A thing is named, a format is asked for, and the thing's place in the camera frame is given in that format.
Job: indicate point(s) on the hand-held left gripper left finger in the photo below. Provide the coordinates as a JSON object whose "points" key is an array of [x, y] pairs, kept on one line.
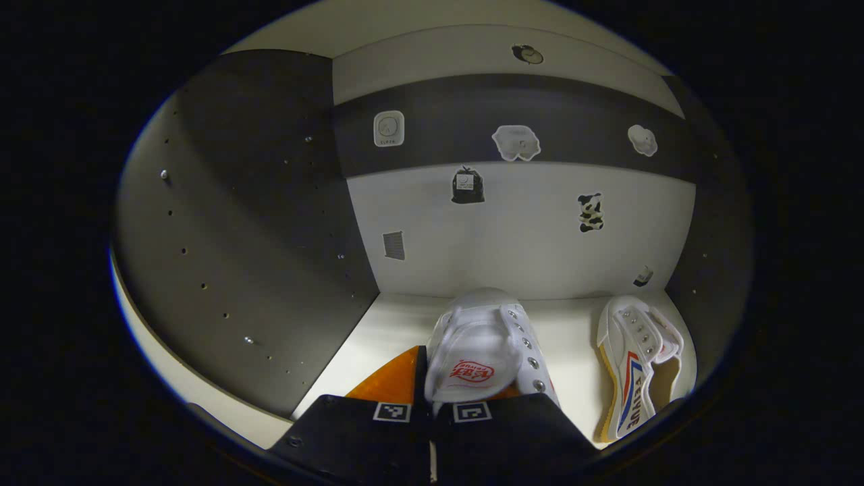
{"points": [[351, 432]]}

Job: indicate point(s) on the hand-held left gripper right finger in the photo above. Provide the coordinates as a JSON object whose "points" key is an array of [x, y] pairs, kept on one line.
{"points": [[513, 439]]}

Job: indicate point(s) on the white canvas shoe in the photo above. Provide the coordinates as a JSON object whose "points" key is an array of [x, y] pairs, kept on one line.
{"points": [[631, 364], [482, 344]]}

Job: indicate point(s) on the white shoe cabinet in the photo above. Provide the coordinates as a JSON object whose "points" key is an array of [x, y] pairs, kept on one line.
{"points": [[256, 236]]}

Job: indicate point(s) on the white cabinet shelf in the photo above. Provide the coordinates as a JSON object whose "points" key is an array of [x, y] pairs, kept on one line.
{"points": [[580, 351]]}

